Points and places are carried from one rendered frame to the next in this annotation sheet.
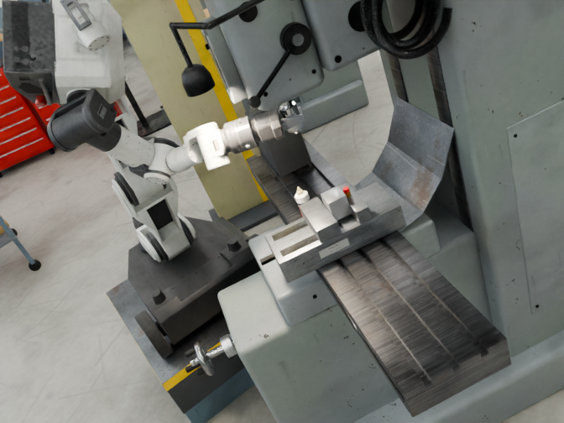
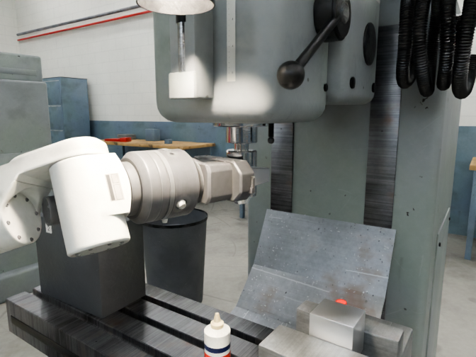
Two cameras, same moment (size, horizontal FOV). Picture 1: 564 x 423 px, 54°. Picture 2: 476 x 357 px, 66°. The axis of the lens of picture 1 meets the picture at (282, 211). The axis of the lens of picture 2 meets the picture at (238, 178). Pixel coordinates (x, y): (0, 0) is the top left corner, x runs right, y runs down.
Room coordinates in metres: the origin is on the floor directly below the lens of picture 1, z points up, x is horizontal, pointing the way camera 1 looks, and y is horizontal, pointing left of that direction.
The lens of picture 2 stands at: (1.03, 0.31, 1.32)
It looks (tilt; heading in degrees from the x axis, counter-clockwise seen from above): 10 degrees down; 310
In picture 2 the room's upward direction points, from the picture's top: straight up
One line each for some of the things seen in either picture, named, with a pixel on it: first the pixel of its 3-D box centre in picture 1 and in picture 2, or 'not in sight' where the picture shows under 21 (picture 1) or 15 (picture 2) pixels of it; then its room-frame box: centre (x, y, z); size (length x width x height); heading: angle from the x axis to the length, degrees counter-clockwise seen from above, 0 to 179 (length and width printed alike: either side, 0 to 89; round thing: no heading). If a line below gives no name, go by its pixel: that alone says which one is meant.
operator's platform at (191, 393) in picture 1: (214, 316); not in sight; (2.00, 0.48, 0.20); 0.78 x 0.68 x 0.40; 21
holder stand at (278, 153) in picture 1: (276, 135); (89, 252); (1.79, -0.09, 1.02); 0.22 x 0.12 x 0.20; 8
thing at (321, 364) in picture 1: (362, 326); not in sight; (1.37, -0.10, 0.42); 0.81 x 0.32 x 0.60; 96
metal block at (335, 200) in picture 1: (336, 203); (336, 331); (1.22, -0.14, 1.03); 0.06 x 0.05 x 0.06; 5
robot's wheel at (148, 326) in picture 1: (153, 333); not in sight; (1.68, 0.64, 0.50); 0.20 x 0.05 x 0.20; 21
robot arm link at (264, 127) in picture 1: (259, 129); (191, 182); (1.39, -0.03, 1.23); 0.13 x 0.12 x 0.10; 172
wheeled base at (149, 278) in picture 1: (178, 253); not in sight; (2.00, 0.48, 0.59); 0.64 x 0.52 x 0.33; 21
